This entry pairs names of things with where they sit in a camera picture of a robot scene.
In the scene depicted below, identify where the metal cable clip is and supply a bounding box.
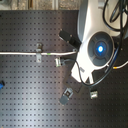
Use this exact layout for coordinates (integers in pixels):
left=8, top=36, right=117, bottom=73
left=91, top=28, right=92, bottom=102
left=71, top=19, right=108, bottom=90
left=36, top=43, right=42, bottom=63
left=55, top=58, right=64, bottom=67
left=90, top=91, right=98, bottom=99

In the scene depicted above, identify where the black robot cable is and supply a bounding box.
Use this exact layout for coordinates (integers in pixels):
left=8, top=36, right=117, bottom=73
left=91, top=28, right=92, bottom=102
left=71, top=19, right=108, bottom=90
left=61, top=0, right=128, bottom=88

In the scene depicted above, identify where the metal cable clip right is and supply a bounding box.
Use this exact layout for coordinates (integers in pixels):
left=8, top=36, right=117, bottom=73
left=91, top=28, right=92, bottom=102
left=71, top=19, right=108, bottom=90
left=90, top=91, right=98, bottom=99

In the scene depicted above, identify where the metal cable clip middle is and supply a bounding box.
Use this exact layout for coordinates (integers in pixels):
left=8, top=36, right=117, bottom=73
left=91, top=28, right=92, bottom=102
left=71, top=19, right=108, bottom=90
left=55, top=58, right=64, bottom=67

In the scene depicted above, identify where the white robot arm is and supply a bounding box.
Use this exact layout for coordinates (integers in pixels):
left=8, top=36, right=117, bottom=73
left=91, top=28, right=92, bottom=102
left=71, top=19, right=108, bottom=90
left=59, top=0, right=128, bottom=84

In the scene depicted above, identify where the white cable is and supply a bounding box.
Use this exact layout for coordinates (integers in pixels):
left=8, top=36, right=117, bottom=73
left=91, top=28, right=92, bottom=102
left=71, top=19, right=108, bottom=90
left=0, top=50, right=78, bottom=56

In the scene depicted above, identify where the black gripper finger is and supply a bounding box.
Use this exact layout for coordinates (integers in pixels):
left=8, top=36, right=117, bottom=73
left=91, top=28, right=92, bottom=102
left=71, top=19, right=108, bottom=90
left=59, top=30, right=81, bottom=48

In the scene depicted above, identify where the black perforated board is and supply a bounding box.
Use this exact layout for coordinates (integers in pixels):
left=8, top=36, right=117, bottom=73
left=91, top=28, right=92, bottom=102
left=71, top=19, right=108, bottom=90
left=0, top=11, right=128, bottom=128

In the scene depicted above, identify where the metal cable clip left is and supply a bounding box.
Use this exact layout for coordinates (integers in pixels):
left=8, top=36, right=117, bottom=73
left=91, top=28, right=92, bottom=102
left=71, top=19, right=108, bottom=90
left=36, top=43, right=42, bottom=63

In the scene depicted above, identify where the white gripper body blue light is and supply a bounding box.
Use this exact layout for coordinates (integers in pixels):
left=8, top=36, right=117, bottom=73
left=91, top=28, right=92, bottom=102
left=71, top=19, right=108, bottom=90
left=71, top=32, right=114, bottom=82

